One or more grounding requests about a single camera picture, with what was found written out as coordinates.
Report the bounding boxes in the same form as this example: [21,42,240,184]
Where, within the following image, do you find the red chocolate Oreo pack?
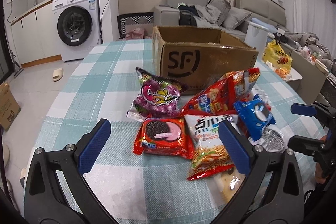
[249,124,285,152]

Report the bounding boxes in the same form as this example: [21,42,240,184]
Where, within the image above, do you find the white noodle snack bag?
[184,114,238,181]

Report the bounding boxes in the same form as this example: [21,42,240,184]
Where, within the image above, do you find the red strawberry Oreo pack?
[133,118,194,160]

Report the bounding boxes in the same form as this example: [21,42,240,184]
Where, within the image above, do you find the grey sofa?
[153,0,286,40]

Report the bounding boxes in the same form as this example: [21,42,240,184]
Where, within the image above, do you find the pink cloth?
[123,27,152,40]

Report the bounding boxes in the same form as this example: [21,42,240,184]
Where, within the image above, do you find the grey pillow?
[222,7,252,31]

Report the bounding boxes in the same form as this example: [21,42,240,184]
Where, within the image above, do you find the blue Oreo pack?
[233,98,276,141]

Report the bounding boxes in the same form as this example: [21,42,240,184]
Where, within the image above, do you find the pile of clothes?
[178,0,231,28]

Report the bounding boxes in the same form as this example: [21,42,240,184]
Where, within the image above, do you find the clear nougat cracker pack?
[214,167,245,204]

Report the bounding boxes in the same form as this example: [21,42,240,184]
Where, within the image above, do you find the red cracker snack bag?
[181,76,236,115]

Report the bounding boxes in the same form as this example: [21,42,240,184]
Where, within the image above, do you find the black patterned chair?
[117,12,154,39]

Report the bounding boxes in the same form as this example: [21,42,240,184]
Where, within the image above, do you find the beige slipper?
[52,68,64,82]

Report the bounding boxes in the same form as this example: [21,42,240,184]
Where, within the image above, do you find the small cardboard box on floor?
[0,82,21,131]

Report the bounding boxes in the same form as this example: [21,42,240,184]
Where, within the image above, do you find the white kitchen cabinet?
[11,2,60,65]

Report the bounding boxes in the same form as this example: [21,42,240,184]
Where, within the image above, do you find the purple snack bag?
[126,67,187,122]

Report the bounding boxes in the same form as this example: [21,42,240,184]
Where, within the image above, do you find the teal plaid tablecloth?
[24,39,329,224]

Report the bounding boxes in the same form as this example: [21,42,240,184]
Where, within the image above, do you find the person's right hand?
[314,162,326,184]

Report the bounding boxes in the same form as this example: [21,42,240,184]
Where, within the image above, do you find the orange fruits in bag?
[274,68,291,81]

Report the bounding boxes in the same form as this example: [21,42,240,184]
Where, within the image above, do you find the yellow plastic bag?
[262,39,292,72]

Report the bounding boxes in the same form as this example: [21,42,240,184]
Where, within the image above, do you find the white trash bin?
[244,22,268,59]

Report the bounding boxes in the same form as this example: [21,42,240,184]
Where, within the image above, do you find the brown SF cardboard box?
[153,26,259,94]

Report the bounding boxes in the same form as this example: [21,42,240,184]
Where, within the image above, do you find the white washing machine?
[52,0,102,62]

